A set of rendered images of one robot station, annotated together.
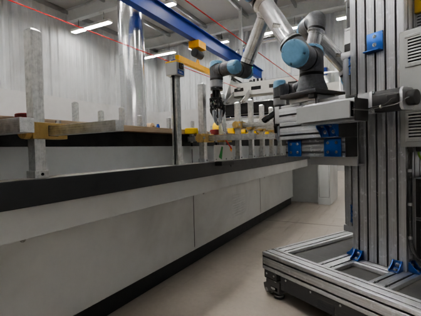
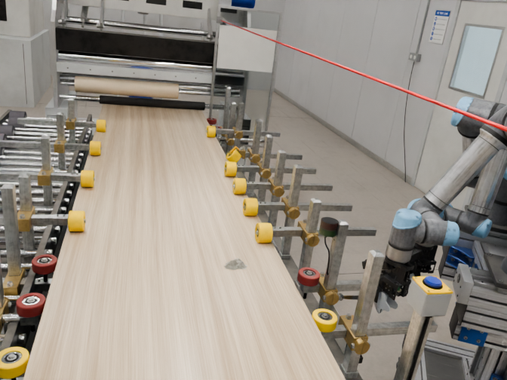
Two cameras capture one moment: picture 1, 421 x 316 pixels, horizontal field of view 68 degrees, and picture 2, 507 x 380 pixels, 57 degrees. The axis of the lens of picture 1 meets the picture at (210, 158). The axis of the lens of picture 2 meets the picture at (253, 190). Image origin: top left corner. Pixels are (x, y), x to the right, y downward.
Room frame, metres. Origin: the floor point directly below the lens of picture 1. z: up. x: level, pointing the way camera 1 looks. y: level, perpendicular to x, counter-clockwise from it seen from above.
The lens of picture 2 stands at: (1.23, 1.19, 1.80)
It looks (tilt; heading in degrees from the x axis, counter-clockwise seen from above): 22 degrees down; 315
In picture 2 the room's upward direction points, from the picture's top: 7 degrees clockwise
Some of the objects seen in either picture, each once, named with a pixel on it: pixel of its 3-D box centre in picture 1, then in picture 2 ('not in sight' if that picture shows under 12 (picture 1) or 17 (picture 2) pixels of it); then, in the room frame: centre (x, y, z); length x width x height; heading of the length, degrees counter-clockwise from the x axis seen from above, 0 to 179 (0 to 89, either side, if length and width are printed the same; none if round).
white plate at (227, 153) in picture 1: (223, 152); (333, 318); (2.01, -0.09, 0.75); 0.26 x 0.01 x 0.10; 151
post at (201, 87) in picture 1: (202, 124); (361, 318); (1.84, 0.04, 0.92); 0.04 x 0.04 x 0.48; 61
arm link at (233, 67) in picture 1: (232, 68); (435, 230); (1.76, -0.13, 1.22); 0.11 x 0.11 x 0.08; 48
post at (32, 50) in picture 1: (35, 108); not in sight; (0.96, 0.53, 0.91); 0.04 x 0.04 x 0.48; 61
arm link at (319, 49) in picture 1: (311, 59); not in sight; (1.57, -0.51, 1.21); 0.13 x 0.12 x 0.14; 138
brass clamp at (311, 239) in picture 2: (239, 125); (308, 233); (2.29, -0.22, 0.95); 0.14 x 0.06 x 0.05; 151
